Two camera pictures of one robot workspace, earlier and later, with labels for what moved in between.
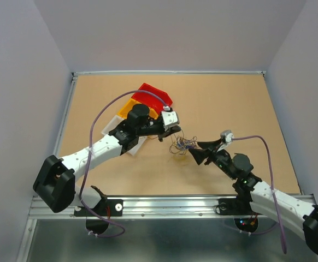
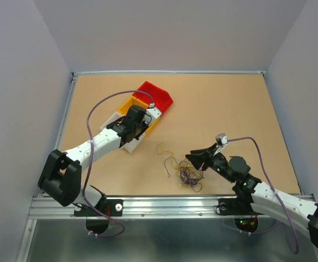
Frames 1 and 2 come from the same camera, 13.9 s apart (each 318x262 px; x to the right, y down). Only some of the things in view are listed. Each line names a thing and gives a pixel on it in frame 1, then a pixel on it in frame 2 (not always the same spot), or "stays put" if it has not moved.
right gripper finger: [207, 144] -> [210, 150]
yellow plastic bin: [124, 112] stays put
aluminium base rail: [146, 207] stays put
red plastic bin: [151, 100] stays put
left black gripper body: [153, 128] -> [139, 129]
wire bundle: [181, 144] -> [190, 176]
